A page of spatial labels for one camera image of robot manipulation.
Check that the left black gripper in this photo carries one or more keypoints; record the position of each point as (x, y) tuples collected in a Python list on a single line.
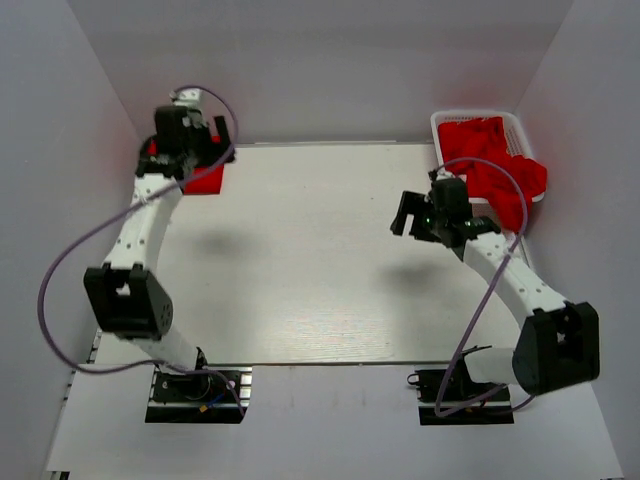
[(215, 149)]

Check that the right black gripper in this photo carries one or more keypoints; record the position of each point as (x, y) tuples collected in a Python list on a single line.
[(411, 204)]

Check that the red t shirt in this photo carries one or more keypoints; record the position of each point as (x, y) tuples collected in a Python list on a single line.
[(210, 184)]

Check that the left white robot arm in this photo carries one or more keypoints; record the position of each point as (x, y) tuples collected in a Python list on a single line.
[(127, 299)]

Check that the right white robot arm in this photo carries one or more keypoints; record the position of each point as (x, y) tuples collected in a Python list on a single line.
[(559, 343)]

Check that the red shirts pile in basket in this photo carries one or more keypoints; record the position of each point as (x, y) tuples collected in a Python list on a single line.
[(506, 181)]

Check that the white plastic basket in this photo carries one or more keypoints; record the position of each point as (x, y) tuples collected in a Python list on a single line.
[(516, 138)]

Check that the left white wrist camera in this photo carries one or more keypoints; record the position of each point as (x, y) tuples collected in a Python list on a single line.
[(187, 97)]

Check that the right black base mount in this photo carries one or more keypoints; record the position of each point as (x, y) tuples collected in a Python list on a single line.
[(492, 411)]

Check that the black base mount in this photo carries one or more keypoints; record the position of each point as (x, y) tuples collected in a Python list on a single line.
[(204, 400), (492, 411)]

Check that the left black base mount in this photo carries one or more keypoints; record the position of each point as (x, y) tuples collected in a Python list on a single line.
[(204, 400)]

